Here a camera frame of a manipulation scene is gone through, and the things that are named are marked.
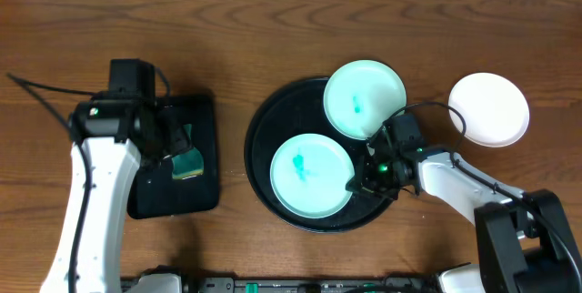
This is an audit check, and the green yellow sponge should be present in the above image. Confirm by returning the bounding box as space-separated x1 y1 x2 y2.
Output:
172 124 204 180

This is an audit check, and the mint green plate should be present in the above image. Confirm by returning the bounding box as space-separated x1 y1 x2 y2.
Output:
269 134 355 219
323 60 406 140

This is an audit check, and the white plate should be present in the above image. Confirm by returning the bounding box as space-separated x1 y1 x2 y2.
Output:
448 73 530 147

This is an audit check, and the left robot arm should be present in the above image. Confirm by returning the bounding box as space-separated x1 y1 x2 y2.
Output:
41 59 193 292

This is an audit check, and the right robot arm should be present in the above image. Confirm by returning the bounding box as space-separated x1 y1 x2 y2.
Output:
346 114 581 292

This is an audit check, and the black rectangular tray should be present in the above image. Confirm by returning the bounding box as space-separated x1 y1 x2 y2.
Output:
126 95 220 219

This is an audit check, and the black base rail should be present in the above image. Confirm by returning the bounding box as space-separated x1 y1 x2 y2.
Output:
120 264 437 293

